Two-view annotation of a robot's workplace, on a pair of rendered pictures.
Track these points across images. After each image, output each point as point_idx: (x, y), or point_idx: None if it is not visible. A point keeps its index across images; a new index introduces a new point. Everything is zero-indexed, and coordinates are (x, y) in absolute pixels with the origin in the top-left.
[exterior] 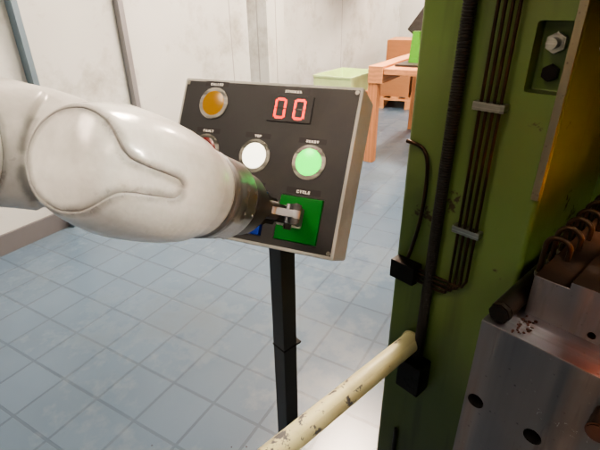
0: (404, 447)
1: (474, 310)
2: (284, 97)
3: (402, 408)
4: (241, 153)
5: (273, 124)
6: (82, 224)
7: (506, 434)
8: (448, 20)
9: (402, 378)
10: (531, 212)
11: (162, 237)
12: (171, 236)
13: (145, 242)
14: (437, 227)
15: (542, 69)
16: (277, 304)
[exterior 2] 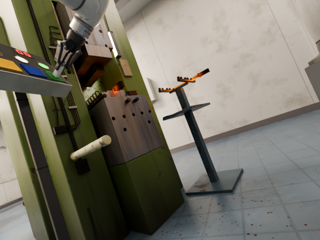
0: (95, 213)
1: (85, 129)
2: (18, 50)
3: (85, 194)
4: (15, 57)
5: (20, 55)
6: (107, 0)
7: (121, 120)
8: None
9: (82, 168)
10: (83, 97)
11: (103, 16)
12: (102, 17)
13: (101, 15)
14: (64, 108)
15: (67, 71)
16: (35, 140)
